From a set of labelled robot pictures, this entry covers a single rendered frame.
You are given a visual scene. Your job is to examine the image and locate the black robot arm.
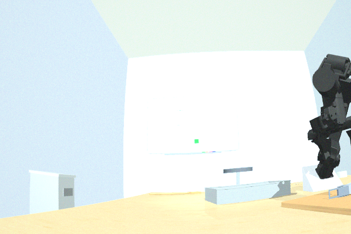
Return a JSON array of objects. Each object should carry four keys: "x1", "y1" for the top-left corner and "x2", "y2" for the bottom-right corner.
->
[{"x1": 309, "y1": 54, "x2": 351, "y2": 179}]

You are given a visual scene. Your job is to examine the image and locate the light wooden board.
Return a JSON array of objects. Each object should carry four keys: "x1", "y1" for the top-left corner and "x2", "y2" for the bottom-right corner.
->
[{"x1": 281, "y1": 191, "x2": 351, "y2": 215}]

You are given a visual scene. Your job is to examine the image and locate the light grey roasting tin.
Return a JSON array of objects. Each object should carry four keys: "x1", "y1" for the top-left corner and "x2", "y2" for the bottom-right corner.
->
[{"x1": 204, "y1": 180, "x2": 291, "y2": 205}]

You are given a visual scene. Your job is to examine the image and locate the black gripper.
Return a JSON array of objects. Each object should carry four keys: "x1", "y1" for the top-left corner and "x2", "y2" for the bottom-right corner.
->
[{"x1": 307, "y1": 98, "x2": 351, "y2": 165}]

